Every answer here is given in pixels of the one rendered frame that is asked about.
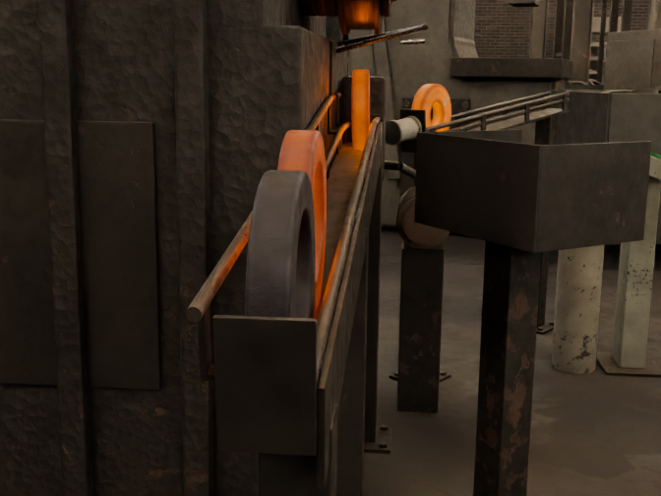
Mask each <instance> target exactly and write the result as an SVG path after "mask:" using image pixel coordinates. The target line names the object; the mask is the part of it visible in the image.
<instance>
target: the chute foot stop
mask: <svg viewBox="0 0 661 496"><path fill-rule="evenodd" d="M212 325H213V349H214V373H215V397H216V421H217V445H218V450H219V451H223V452H243V453H263V454H283V455H302V456H315V455H316V454H317V319H314V318H287V317H261V316H234V315H214V316H213V317H212Z"/></svg>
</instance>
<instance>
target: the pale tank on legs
mask: <svg viewBox="0 0 661 496"><path fill-rule="evenodd" d="M619 2H620V0H611V6H610V20H609V32H617V28H618V15H619ZM607 4H608V0H602V11H601V25H600V38H599V52H598V67H597V81H598V82H599V83H601V84H602V72H603V58H604V44H605V31H606V18H607ZM631 5H632V0H623V13H622V26H621V31H630V30H631ZM572 11H573V0H565V14H564V0H556V14H555V30H554V46H553V58H561V56H562V59H566V60H570V56H571V26H572ZM563 16H564V30H563ZM562 32H563V46H562ZM561 48H562V52H561Z"/></svg>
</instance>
